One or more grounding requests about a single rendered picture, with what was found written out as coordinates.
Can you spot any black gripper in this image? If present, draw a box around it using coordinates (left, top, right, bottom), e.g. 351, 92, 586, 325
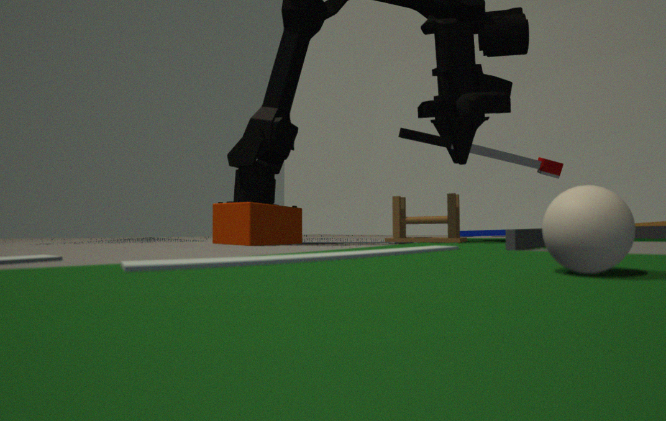
417, 56, 511, 165

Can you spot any white golf ball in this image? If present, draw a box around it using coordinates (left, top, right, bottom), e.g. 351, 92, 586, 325
542, 185, 636, 274

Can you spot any red putter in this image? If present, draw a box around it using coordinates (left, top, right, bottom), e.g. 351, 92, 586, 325
398, 128, 563, 179

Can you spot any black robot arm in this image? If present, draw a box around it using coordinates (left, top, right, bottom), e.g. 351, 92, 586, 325
227, 0, 529, 205

